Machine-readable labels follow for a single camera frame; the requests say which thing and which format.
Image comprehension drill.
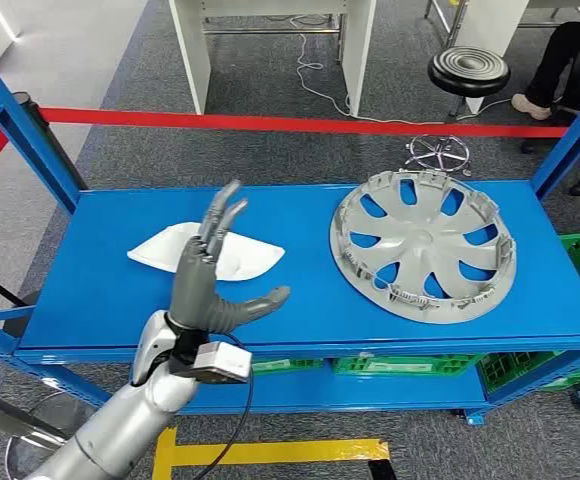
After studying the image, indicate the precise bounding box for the silver wheel hubcap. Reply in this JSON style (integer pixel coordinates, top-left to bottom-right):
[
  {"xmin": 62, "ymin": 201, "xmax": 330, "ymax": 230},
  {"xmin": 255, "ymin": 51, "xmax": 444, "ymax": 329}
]
[{"xmin": 328, "ymin": 170, "xmax": 517, "ymax": 326}]

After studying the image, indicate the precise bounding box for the yellow floor tape square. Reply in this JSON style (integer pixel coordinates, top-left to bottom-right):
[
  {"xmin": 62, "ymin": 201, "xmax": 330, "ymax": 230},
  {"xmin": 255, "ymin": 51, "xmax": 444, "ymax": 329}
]
[{"xmin": 151, "ymin": 427, "xmax": 391, "ymax": 480}]

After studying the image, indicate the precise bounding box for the black round stool chrome base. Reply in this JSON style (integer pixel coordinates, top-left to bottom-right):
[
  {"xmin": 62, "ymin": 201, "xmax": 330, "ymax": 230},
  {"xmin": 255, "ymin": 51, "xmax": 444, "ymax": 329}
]
[{"xmin": 403, "ymin": 46, "xmax": 512, "ymax": 179}]

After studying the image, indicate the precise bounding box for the white floor cable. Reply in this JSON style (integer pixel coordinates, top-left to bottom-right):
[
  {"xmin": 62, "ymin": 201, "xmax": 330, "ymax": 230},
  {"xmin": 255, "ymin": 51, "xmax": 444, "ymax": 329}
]
[{"xmin": 289, "ymin": 14, "xmax": 513, "ymax": 127}]

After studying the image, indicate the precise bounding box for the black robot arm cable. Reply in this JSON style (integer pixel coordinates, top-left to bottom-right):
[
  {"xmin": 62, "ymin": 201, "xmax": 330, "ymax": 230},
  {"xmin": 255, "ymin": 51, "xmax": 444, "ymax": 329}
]
[{"xmin": 192, "ymin": 331, "xmax": 255, "ymax": 480}]

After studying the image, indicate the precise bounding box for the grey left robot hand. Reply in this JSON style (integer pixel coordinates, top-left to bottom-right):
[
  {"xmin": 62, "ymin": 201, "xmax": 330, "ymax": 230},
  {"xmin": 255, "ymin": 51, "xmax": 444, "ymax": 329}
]
[{"xmin": 168, "ymin": 180, "xmax": 291, "ymax": 335}]

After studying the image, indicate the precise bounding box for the white plastic car part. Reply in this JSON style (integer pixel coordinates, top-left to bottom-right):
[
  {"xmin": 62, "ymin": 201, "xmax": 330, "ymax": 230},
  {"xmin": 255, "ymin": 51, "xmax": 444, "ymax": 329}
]
[{"xmin": 126, "ymin": 222, "xmax": 286, "ymax": 283}]

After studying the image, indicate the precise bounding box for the person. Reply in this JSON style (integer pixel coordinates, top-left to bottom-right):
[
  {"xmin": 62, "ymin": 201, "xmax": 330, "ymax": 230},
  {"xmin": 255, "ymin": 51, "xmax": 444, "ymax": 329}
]
[{"xmin": 511, "ymin": 6, "xmax": 580, "ymax": 124}]

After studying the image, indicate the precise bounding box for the blue metal shelf rack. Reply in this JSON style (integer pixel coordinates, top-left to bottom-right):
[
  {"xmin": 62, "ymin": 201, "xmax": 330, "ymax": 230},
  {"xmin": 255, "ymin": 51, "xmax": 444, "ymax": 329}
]
[{"xmin": 0, "ymin": 36, "xmax": 580, "ymax": 425}]

